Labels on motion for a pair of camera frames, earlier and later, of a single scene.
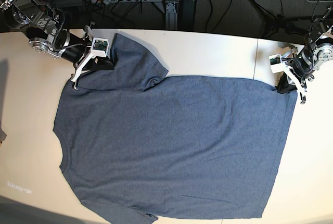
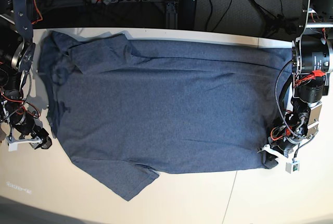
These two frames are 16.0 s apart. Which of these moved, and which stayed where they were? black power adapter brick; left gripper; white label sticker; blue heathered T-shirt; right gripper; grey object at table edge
Moved: left gripper; blue heathered T-shirt; right gripper
Stayed: white label sticker; black power adapter brick; grey object at table edge
